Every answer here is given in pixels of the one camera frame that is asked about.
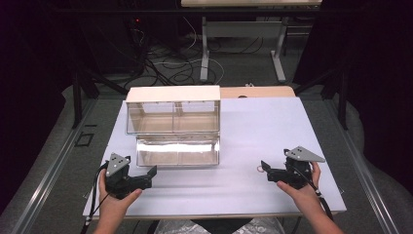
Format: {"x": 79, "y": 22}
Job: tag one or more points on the aluminium rail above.
{"x": 49, "y": 175}
{"x": 368, "y": 182}

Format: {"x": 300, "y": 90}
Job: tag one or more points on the white table mat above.
{"x": 233, "y": 188}

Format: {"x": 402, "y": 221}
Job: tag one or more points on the clear acrylic drawer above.
{"x": 177, "y": 159}

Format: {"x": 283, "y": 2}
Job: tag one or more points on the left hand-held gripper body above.
{"x": 117, "y": 182}

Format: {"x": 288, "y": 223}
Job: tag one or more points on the dark computer tower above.
{"x": 113, "y": 42}

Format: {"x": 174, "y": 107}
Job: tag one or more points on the black metal stand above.
{"x": 77, "y": 97}
{"x": 342, "y": 97}

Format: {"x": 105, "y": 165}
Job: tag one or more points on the person's lap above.
{"x": 172, "y": 227}

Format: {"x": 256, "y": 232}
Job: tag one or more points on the person's left hand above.
{"x": 112, "y": 204}

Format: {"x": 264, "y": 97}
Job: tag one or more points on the person's right hand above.
{"x": 303, "y": 196}

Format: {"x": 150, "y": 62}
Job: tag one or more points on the dark curtain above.
{"x": 380, "y": 81}
{"x": 29, "y": 81}

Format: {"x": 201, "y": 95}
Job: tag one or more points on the white desk with metal legs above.
{"x": 243, "y": 29}

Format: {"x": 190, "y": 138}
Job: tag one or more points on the clear box with wooden top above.
{"x": 173, "y": 94}

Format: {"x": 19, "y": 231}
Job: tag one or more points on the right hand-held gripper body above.
{"x": 297, "y": 174}

